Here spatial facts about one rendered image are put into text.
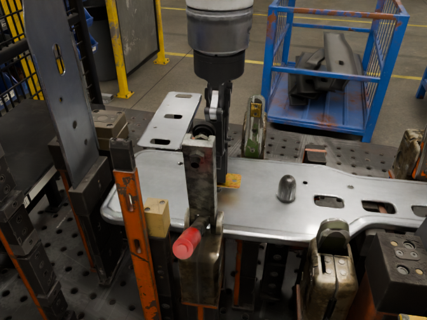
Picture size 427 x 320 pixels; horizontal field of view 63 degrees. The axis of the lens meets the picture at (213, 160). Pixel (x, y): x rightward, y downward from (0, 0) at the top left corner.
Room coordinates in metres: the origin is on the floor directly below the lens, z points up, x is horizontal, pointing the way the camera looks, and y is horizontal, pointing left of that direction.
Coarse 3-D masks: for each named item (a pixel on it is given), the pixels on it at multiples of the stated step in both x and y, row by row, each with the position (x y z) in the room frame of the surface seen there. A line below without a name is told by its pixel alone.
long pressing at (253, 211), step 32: (160, 160) 0.59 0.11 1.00; (256, 160) 0.60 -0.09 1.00; (160, 192) 0.49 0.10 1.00; (224, 192) 0.49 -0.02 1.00; (256, 192) 0.49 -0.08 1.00; (320, 192) 0.49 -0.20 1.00; (352, 192) 0.49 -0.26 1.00; (384, 192) 0.49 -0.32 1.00; (416, 192) 0.49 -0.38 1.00; (224, 224) 0.41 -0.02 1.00; (256, 224) 0.41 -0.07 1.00; (288, 224) 0.41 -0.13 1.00; (352, 224) 0.41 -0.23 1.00; (384, 224) 0.41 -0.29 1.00; (416, 224) 0.41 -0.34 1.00
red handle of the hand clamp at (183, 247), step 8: (200, 216) 0.35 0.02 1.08; (208, 216) 0.36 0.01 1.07; (192, 224) 0.31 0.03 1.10; (200, 224) 0.31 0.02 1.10; (208, 224) 0.36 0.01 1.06; (184, 232) 0.27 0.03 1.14; (192, 232) 0.27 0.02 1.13; (200, 232) 0.29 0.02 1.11; (176, 240) 0.25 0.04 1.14; (184, 240) 0.24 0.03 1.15; (192, 240) 0.25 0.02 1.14; (176, 248) 0.24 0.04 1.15; (184, 248) 0.24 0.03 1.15; (192, 248) 0.24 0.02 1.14; (176, 256) 0.24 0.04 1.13; (184, 256) 0.24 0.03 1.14
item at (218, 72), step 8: (200, 56) 0.47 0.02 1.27; (208, 56) 0.47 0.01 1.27; (216, 56) 0.47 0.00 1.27; (224, 56) 0.47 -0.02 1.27; (232, 56) 0.47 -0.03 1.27; (240, 56) 0.47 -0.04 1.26; (200, 64) 0.47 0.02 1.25; (208, 64) 0.46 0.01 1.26; (216, 64) 0.46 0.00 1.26; (224, 64) 0.46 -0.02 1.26; (232, 64) 0.47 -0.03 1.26; (240, 64) 0.48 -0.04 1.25; (200, 72) 0.47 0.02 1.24; (208, 72) 0.46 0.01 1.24; (216, 72) 0.46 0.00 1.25; (224, 72) 0.46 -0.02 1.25; (232, 72) 0.47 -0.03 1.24; (240, 72) 0.48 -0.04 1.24; (208, 80) 0.46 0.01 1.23; (216, 80) 0.46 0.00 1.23; (224, 80) 0.46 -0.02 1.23; (208, 88) 0.46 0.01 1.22; (216, 88) 0.46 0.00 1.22; (224, 88) 0.48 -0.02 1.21; (208, 96) 0.46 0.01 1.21; (224, 96) 0.48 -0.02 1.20; (224, 104) 0.48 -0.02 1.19
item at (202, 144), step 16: (208, 128) 0.36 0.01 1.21; (192, 144) 0.33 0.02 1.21; (208, 144) 0.33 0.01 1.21; (192, 160) 0.32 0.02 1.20; (208, 160) 0.33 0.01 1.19; (192, 176) 0.33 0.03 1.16; (208, 176) 0.33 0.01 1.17; (192, 192) 0.34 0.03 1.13; (208, 192) 0.34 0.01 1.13; (192, 208) 0.34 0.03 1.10; (208, 208) 0.34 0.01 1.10
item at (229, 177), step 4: (228, 176) 0.51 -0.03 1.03; (232, 176) 0.51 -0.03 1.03; (236, 176) 0.51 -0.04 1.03; (240, 176) 0.51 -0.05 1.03; (228, 180) 0.49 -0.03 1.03; (236, 180) 0.50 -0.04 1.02; (240, 180) 0.49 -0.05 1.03; (220, 184) 0.48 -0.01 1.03; (224, 184) 0.48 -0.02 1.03; (228, 184) 0.48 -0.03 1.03; (232, 184) 0.48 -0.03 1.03; (236, 184) 0.48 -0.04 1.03; (240, 184) 0.48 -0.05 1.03; (236, 188) 0.47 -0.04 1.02
